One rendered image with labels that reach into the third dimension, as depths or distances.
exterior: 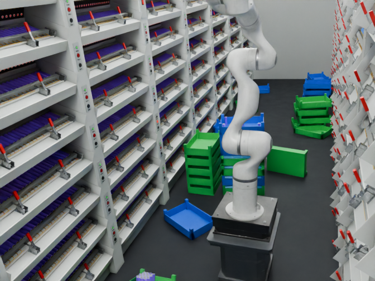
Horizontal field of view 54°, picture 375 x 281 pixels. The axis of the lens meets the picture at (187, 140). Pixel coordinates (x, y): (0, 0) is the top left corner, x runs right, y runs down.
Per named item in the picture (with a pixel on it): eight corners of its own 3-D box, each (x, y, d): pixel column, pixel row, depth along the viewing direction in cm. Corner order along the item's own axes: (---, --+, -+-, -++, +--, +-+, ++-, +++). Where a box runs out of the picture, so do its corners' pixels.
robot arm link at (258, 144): (235, 170, 187) (235, 126, 179) (272, 174, 181) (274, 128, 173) (230, 181, 176) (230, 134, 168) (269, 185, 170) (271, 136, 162)
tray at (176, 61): (184, 66, 292) (189, 49, 286) (153, 87, 241) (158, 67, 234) (162, 58, 296) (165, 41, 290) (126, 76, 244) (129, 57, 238)
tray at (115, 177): (154, 146, 247) (157, 134, 243) (108, 192, 195) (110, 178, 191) (128, 135, 251) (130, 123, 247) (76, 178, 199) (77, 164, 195)
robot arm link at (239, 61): (253, 157, 167) (218, 154, 172) (256, 155, 178) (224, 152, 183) (260, 45, 164) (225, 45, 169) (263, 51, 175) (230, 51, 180)
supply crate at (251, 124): (263, 122, 264) (263, 112, 261) (264, 134, 246) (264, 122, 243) (221, 124, 270) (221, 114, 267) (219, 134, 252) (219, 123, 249)
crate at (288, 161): (303, 177, 283) (307, 173, 289) (304, 154, 275) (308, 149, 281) (267, 170, 299) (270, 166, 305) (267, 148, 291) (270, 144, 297)
